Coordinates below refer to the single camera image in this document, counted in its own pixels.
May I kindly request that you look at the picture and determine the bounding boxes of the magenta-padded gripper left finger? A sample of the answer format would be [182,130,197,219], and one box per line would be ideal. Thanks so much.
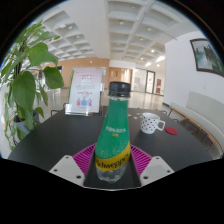
[49,143,101,189]

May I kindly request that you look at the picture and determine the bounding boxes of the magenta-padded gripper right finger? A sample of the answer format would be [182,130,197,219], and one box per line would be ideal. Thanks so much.
[126,144,175,189]

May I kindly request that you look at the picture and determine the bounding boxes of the green plastic drink bottle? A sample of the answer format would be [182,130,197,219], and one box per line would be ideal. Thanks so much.
[94,81,132,185]

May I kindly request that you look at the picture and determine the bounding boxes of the flat round red coaster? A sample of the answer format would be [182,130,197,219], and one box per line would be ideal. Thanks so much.
[164,125,179,136]

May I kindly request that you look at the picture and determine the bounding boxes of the white polka-dot mug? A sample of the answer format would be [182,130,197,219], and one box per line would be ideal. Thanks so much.
[139,112,166,135]

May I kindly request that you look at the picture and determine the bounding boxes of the black metal chairs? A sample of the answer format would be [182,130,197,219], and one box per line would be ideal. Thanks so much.
[50,102,174,118]

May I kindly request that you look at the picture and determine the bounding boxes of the long white bench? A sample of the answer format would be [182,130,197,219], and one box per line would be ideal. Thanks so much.
[167,91,224,156]

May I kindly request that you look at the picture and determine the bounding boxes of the clear acrylic sign stand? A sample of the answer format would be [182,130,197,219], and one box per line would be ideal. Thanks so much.
[64,67,105,117]

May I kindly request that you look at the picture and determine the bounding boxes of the green leafy potted plant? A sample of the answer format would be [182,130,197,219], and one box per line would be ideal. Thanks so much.
[0,20,65,152]

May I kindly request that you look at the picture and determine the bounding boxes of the dark-framed landscape picture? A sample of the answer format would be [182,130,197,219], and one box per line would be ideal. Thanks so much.
[189,37,224,78]

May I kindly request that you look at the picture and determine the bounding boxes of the recessed ceiling lights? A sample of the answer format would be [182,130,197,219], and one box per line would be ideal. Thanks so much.
[66,18,166,68]

